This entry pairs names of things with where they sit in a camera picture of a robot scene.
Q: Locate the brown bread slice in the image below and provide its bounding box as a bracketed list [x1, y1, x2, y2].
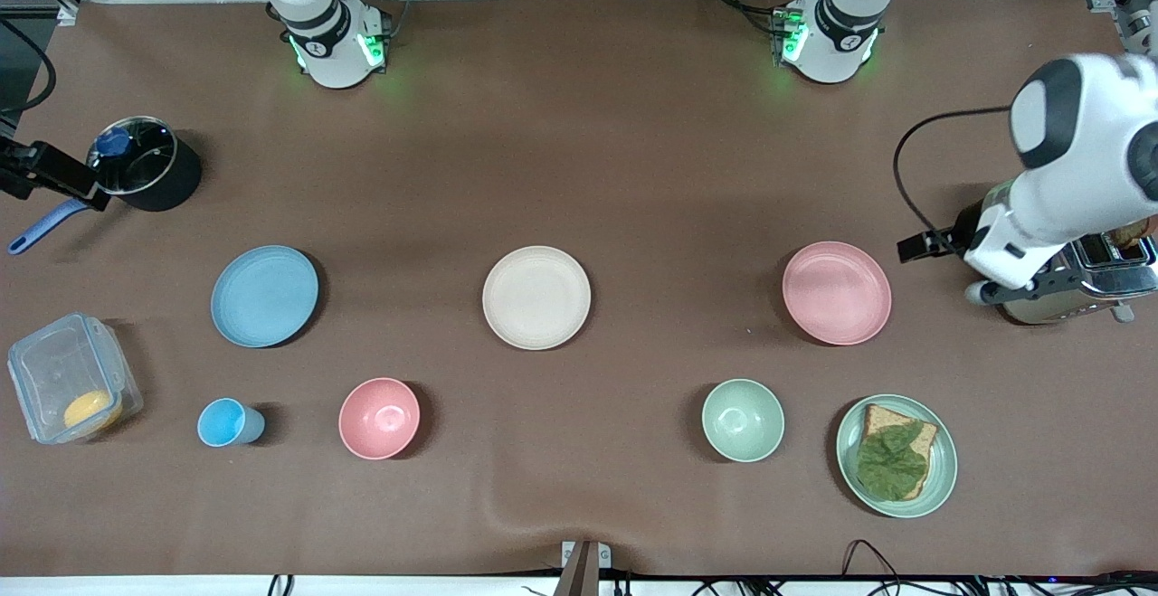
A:
[858, 403, 939, 501]

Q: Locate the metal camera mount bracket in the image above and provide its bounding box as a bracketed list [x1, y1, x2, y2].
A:
[559, 539, 612, 596]

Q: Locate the blue plate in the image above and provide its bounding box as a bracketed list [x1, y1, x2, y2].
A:
[211, 245, 320, 349]

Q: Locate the clear plastic container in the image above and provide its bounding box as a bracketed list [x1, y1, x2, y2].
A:
[7, 311, 144, 446]

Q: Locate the green lettuce leaf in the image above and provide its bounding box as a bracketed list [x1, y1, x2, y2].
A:
[856, 421, 931, 499]

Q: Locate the glass lid with blue knob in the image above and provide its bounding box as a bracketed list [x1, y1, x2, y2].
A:
[87, 117, 177, 197]

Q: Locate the beige plate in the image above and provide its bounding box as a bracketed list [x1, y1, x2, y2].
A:
[482, 245, 593, 351]

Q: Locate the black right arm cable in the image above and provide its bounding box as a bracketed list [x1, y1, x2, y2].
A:
[0, 17, 57, 118]

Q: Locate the green plate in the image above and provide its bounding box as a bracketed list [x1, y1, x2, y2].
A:
[835, 393, 959, 519]

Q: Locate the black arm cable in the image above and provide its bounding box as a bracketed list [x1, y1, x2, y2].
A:
[893, 106, 1012, 253]
[0, 17, 57, 118]

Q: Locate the green bowl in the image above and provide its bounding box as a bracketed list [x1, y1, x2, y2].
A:
[702, 379, 786, 464]

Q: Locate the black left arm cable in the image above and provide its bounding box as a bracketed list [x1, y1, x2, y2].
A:
[893, 106, 1012, 253]

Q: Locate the black looped floor cable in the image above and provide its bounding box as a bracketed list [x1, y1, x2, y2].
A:
[841, 539, 906, 579]

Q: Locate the orange round food piece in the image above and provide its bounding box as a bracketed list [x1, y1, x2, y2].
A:
[63, 390, 124, 434]

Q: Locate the pink plate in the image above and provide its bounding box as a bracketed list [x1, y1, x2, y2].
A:
[782, 241, 893, 346]

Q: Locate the black pot with blue handle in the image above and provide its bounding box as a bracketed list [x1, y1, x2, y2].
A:
[7, 115, 204, 256]

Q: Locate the brown toast slice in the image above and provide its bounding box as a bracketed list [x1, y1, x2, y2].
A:
[1111, 214, 1158, 251]

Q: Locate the pink bowl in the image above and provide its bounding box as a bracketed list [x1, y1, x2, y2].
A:
[338, 377, 422, 461]

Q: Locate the brown table cover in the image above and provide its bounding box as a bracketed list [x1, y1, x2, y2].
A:
[0, 0, 1158, 579]

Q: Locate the beige and chrome toaster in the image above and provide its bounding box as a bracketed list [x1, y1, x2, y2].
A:
[954, 182, 1158, 326]

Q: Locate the blue cup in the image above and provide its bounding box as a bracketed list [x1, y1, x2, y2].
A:
[197, 397, 267, 449]

